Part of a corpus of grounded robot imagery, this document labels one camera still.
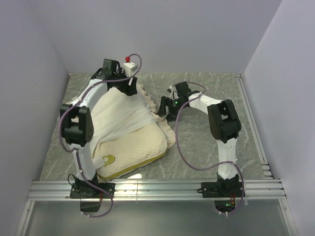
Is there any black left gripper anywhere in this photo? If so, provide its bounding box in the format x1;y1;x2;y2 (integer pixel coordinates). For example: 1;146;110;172
113;68;138;96

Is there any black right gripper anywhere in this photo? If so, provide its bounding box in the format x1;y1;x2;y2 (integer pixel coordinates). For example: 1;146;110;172
156;96;187;122

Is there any white pillowcase with peach ruffles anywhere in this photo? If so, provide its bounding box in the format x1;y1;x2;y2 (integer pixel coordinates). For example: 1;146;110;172
63;82;177;163

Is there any cream pillow with yellow edge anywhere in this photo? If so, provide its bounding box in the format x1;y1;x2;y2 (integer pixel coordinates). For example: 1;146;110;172
93;123;168;180

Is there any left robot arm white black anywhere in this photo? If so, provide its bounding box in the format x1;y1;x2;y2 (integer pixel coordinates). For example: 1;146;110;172
59;56;142;198

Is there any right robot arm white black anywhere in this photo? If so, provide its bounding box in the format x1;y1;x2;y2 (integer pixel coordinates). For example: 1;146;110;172
157;82;241;197

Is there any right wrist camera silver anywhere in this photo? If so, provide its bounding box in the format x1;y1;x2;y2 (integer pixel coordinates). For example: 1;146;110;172
167;85;179;100

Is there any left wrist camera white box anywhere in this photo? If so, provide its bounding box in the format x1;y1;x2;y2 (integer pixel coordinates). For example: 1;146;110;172
122;56;138;77

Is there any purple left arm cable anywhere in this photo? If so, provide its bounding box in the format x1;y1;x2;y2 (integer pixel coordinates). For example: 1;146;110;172
58;53;143;218

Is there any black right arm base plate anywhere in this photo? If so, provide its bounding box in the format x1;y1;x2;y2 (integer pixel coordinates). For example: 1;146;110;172
200;181;247;214

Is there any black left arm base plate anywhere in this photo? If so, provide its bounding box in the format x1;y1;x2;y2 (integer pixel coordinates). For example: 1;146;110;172
69;180;115;213

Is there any aluminium mounting rail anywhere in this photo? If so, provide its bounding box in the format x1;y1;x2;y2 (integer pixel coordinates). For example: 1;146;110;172
27;179;286;202

